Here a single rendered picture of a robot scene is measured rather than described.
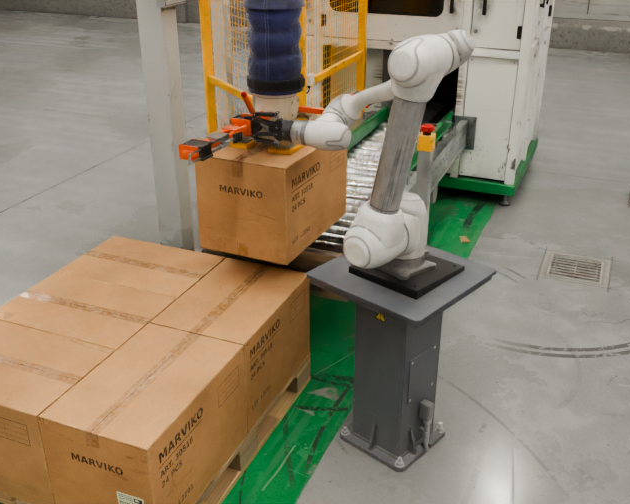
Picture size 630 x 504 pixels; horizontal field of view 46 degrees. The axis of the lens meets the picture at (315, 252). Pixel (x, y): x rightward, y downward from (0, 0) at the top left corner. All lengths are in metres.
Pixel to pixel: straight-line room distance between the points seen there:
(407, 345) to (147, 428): 0.95
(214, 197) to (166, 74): 1.29
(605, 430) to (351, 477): 1.09
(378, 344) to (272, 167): 0.76
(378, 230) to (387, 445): 0.97
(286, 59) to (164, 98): 1.34
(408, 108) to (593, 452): 1.64
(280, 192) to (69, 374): 0.98
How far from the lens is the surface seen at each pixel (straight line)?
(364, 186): 4.10
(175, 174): 4.25
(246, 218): 2.90
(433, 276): 2.63
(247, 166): 2.82
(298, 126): 2.70
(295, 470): 2.95
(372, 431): 2.98
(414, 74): 2.16
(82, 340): 2.80
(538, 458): 3.12
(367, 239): 2.36
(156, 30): 4.07
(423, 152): 3.44
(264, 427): 3.11
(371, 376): 2.86
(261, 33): 2.91
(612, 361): 3.80
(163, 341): 2.72
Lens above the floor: 1.98
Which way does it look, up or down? 26 degrees down
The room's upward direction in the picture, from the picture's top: straight up
